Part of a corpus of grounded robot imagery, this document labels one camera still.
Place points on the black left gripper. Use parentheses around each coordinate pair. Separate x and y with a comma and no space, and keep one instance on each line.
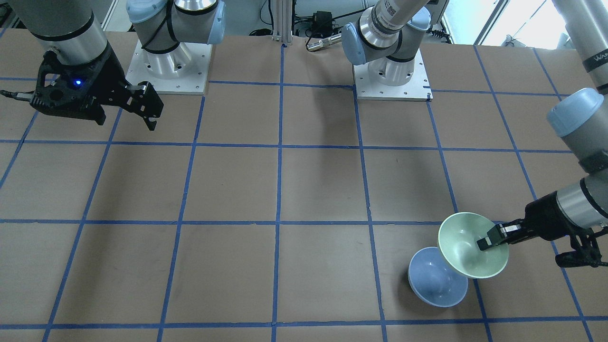
(542,212)

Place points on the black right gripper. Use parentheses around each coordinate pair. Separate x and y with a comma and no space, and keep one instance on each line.
(107,69)

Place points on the green bowl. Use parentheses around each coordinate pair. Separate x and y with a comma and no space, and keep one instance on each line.
(458,235)

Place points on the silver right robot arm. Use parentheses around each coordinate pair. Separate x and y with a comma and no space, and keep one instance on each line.
(122,53)

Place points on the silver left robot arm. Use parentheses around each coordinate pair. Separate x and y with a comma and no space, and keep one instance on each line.
(578,211)

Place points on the blue bowl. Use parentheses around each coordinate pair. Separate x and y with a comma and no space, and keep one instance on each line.
(433,281)

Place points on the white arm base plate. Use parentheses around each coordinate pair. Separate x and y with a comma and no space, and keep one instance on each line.
(183,71)
(384,79)

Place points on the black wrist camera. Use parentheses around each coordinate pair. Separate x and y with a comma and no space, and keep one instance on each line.
(585,249)

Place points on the aluminium frame post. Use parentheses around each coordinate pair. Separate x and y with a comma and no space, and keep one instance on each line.
(282,19)

